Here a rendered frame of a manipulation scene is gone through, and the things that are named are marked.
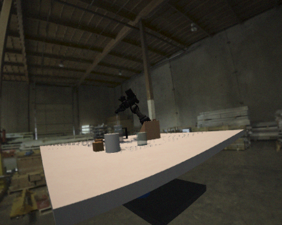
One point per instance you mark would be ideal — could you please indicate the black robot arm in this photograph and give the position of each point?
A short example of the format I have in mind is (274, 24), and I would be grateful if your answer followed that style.
(130, 95)

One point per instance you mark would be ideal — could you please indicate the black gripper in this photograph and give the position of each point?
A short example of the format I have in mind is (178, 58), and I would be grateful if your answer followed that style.
(125, 105)

